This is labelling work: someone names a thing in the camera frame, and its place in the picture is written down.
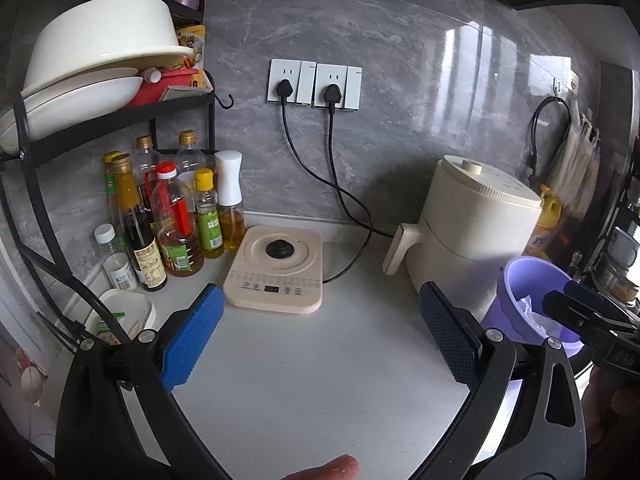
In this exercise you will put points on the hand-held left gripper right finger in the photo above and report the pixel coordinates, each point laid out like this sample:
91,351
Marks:
447,335

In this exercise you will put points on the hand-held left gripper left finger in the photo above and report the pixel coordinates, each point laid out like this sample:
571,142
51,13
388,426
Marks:
192,335

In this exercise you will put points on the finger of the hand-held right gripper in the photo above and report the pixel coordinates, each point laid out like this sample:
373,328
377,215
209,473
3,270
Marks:
587,296
570,312

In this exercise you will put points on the white tissue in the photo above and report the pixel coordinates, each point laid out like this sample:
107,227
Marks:
527,307

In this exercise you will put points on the purple plastic bucket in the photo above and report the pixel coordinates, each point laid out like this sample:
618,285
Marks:
520,280

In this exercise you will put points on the person's right hand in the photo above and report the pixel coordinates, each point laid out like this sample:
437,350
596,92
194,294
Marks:
612,410

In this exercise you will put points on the person's left hand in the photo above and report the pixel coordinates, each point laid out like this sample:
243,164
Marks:
330,467

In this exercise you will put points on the white rectangular tray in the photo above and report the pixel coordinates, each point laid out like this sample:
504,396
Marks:
132,305

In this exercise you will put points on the green sachet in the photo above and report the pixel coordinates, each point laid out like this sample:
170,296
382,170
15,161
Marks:
107,327

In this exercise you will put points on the yellow detergent bottle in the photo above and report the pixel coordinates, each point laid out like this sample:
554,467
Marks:
547,215

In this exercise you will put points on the dark soy sauce bottle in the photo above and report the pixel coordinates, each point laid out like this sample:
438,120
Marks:
145,255

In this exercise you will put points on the red label oil bottle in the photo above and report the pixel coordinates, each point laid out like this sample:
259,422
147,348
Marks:
175,240

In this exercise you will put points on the small white cap bottle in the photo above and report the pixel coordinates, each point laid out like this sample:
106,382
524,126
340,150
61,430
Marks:
117,270

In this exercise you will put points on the cream kettle base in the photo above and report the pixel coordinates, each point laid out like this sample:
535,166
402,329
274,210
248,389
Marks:
270,272

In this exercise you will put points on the white air fryer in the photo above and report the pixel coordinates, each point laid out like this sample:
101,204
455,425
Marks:
465,225

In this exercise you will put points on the green label yellow cap bottle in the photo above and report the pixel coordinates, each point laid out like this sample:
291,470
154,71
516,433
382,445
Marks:
210,225

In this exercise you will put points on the white top oil sprayer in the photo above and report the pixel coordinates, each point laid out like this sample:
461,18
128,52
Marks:
230,175

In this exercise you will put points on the gold cap clear bottle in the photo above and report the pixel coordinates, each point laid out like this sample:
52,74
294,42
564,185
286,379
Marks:
189,152
145,157

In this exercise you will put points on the black kitchen rack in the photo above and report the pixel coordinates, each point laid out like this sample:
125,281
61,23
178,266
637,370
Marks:
210,125

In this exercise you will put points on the red plastic container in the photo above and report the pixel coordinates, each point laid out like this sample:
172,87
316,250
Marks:
160,89

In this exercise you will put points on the white plate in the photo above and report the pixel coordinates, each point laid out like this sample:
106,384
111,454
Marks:
90,85
50,122

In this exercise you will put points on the yellow snack packet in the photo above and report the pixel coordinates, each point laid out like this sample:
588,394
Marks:
192,45

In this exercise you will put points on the large white bowl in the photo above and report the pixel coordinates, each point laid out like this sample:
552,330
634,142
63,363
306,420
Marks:
100,40

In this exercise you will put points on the clear wall hook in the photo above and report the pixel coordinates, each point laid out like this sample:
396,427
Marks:
556,87

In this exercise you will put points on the white wall hook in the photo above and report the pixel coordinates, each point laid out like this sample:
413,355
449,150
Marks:
574,80

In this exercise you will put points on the white wall socket panel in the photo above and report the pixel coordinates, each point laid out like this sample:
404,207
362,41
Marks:
347,87
300,80

